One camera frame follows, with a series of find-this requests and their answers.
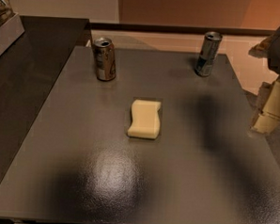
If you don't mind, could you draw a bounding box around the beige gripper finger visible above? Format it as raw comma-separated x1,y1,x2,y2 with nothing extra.
251,76,280,134

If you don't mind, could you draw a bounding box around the slim redbull can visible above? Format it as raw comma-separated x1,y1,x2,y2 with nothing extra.
194,31,222,77

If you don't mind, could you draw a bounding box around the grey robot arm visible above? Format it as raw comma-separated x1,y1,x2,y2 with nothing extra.
248,27,280,134

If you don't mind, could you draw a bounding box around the brown soda can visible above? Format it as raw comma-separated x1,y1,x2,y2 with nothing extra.
92,38,117,81

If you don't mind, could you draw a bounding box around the yellow curved sponge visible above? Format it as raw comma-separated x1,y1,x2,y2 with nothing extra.
127,100,161,139

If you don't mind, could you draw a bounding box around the dark side table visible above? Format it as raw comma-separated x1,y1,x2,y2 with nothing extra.
0,15,90,183

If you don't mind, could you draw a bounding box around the white box with items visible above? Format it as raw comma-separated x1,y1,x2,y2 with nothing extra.
0,0,24,56

